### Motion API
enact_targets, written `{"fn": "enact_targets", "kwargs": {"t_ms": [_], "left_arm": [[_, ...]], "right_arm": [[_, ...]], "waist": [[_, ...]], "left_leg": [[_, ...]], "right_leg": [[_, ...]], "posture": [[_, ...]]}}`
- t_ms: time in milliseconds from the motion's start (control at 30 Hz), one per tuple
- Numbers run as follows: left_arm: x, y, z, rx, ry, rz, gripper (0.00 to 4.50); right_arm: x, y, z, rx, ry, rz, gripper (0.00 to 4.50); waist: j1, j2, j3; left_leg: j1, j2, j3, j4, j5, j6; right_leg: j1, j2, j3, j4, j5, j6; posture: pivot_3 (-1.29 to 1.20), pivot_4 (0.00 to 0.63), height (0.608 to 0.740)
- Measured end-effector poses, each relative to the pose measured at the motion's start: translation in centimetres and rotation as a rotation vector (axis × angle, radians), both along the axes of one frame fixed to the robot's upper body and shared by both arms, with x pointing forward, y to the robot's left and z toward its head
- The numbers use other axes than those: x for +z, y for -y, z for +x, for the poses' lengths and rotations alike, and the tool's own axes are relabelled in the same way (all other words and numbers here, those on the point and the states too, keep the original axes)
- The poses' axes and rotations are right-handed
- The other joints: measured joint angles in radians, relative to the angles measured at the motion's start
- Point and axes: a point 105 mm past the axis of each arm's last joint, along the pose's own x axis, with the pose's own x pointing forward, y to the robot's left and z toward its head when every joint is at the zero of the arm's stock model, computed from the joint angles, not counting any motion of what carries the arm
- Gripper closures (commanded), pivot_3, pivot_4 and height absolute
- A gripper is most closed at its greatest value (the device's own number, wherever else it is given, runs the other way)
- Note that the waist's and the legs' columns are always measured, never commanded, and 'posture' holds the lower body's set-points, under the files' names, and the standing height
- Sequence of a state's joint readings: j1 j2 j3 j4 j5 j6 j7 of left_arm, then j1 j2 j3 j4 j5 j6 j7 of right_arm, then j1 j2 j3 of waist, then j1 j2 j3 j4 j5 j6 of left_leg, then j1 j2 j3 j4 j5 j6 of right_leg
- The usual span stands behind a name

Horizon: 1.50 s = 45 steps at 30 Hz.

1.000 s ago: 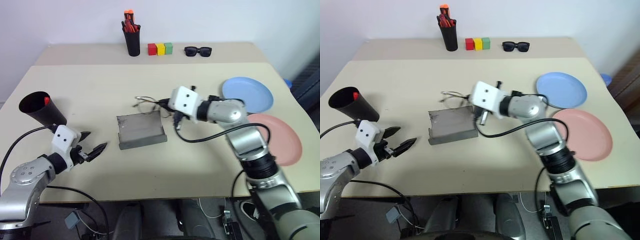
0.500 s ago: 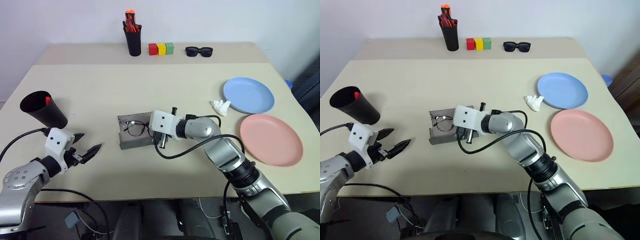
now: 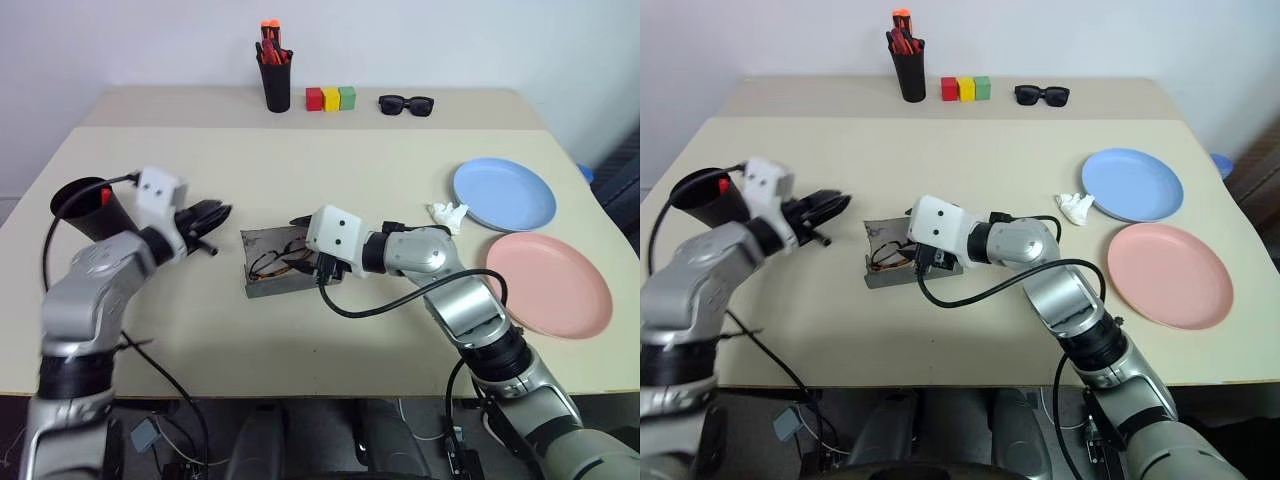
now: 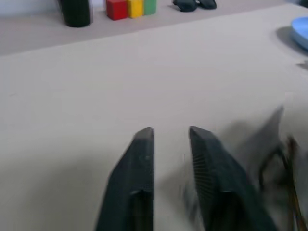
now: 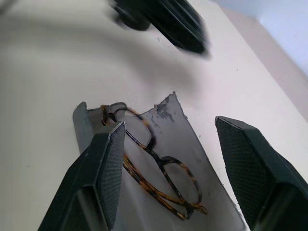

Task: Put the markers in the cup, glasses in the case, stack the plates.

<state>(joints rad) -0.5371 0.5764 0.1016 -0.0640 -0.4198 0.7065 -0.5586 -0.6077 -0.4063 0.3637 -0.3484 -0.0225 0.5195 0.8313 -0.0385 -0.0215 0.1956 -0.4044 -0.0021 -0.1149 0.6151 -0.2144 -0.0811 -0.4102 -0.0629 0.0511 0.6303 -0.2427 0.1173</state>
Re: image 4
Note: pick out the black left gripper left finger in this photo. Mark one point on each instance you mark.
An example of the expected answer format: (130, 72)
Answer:
(134, 178)

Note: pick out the black sunglasses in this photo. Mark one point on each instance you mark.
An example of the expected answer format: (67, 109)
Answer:
(192, 4)

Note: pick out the yellow wooden block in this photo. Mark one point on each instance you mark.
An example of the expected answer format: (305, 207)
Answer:
(135, 8)

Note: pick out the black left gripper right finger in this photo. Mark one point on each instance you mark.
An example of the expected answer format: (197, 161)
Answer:
(216, 173)

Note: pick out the red wooden block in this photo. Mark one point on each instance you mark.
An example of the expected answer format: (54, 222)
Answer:
(116, 9)

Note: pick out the blue plastic plate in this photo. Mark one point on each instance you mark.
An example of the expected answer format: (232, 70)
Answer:
(299, 32)

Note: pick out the green wooden block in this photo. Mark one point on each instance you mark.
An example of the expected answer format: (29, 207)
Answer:
(150, 7)

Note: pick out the black cylindrical cup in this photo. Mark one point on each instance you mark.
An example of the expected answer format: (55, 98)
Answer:
(76, 12)

